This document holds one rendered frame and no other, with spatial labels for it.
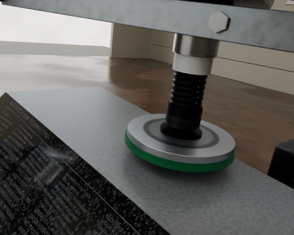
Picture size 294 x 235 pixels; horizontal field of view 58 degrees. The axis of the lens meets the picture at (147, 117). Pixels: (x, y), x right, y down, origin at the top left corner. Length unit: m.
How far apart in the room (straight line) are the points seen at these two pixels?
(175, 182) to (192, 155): 0.06
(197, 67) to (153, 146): 0.15
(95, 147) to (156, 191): 0.18
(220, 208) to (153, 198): 0.10
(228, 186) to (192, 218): 0.12
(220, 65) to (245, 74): 0.80
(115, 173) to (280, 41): 0.32
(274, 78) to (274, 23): 6.55
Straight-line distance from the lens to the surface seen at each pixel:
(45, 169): 0.57
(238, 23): 0.42
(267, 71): 7.02
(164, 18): 0.45
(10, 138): 0.74
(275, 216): 0.47
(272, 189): 0.54
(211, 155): 0.46
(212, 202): 0.44
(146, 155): 0.45
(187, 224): 0.39
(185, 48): 0.46
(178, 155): 0.43
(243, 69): 7.30
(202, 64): 0.47
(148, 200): 0.42
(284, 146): 1.02
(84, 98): 0.89
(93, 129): 0.64
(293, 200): 0.53
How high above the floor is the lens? 1.07
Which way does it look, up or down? 19 degrees down
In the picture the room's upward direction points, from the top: 7 degrees clockwise
